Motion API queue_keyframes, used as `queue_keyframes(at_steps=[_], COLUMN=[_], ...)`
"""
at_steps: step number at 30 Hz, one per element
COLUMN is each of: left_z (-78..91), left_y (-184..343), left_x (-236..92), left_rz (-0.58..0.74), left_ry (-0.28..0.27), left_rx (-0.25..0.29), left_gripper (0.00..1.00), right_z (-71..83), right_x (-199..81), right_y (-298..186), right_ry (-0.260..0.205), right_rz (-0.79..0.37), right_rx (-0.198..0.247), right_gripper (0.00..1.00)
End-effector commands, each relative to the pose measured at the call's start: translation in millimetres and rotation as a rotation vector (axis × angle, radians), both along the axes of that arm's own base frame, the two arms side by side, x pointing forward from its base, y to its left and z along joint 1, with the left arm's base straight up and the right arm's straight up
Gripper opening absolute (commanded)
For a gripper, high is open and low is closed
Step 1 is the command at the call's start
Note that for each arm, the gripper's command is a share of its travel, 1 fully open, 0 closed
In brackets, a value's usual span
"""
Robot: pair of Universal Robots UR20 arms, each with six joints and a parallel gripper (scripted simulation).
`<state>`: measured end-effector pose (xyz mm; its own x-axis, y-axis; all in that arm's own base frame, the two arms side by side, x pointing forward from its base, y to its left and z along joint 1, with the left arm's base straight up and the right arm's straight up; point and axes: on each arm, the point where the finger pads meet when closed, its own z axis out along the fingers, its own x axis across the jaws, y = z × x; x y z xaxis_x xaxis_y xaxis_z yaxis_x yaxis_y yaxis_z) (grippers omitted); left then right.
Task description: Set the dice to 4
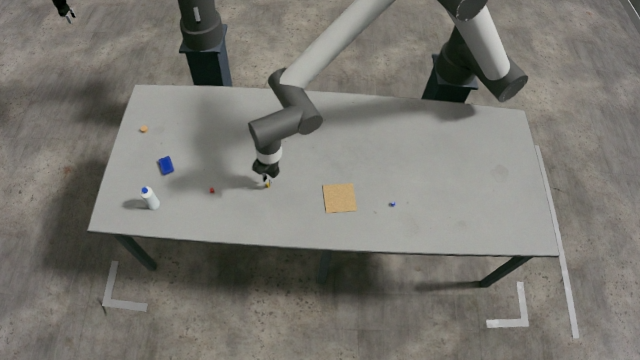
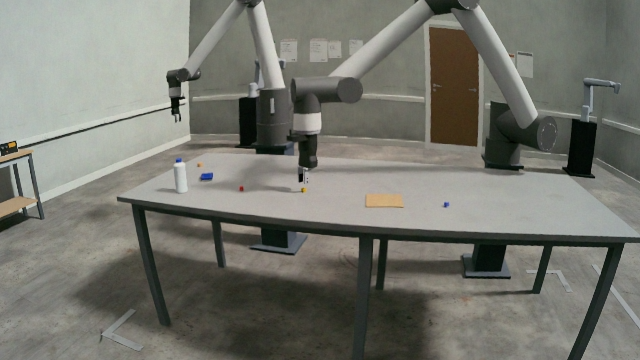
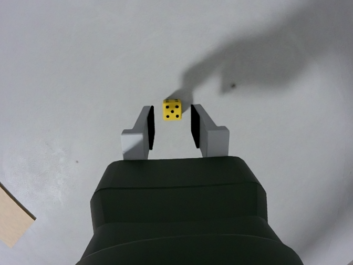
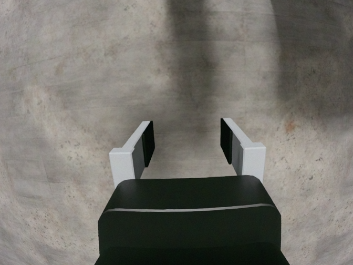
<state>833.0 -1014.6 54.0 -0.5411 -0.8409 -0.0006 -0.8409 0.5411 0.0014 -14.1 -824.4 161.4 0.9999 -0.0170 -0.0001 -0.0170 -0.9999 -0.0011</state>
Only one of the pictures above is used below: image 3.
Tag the tan mat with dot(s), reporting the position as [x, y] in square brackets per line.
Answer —
[14, 219]

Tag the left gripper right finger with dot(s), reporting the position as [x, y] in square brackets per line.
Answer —
[212, 140]

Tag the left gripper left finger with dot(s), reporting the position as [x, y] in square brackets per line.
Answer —
[137, 142]

